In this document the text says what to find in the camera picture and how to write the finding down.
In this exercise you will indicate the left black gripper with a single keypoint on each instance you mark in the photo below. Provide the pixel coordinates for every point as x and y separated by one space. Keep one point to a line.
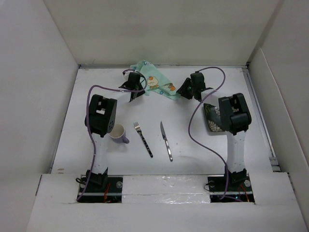
141 93

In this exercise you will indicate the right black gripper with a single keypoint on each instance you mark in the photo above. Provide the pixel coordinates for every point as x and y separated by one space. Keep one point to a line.
182 90

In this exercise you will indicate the green cartoon print cloth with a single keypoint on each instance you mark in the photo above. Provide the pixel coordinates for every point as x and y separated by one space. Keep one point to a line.
156 81

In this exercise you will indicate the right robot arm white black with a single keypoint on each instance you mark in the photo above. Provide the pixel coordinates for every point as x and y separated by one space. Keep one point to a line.
235 119

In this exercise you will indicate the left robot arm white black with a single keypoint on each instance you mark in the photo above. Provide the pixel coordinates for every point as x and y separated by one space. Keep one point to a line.
102 103

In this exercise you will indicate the black floral square plate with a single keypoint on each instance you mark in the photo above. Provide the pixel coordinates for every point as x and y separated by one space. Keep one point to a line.
212 117

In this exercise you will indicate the purple mug white inside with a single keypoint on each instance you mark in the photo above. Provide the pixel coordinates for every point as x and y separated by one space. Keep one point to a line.
118 134

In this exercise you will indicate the steel fork patterned handle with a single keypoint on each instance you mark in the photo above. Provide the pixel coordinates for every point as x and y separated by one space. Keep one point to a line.
139 131

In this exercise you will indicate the steel knife patterned handle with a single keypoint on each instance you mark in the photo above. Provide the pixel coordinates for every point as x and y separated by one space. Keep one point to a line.
166 142

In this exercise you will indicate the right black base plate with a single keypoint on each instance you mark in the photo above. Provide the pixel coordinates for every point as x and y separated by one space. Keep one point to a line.
236 193

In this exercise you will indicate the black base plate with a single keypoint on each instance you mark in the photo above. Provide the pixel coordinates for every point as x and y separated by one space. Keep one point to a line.
111 192
236 193

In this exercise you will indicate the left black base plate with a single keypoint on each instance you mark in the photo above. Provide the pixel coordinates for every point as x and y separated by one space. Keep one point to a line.
111 192

